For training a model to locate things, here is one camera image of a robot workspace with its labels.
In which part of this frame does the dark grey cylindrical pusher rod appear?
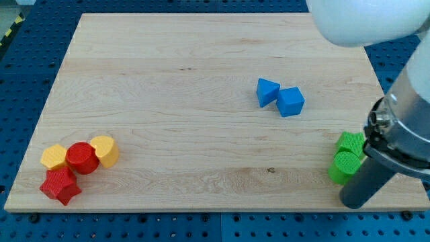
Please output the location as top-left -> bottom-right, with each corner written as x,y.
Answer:
339,157 -> 396,209

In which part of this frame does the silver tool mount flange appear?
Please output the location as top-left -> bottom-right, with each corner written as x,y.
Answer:
362,63 -> 429,182

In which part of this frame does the green cylinder block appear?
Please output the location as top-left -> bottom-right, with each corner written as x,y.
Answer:
328,151 -> 361,185

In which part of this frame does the green star block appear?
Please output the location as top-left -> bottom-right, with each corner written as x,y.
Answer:
335,131 -> 365,160

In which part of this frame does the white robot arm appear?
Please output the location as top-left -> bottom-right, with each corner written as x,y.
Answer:
306,0 -> 429,209

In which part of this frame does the red star block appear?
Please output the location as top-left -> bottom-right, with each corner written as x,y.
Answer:
40,167 -> 82,206

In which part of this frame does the blue cube block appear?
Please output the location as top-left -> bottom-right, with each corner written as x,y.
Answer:
276,87 -> 305,117

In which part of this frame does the blue triangular prism block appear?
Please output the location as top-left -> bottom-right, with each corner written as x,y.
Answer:
256,78 -> 281,108

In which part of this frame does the light wooden board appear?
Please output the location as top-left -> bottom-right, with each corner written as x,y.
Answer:
3,12 -> 430,214

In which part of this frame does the yellow half-round block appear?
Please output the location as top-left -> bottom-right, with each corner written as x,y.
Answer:
90,136 -> 120,168

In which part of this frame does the red cylinder block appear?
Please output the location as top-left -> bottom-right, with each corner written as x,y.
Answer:
66,142 -> 99,175

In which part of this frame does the yellow hexagon block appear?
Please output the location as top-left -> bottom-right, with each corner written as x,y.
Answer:
40,144 -> 68,170

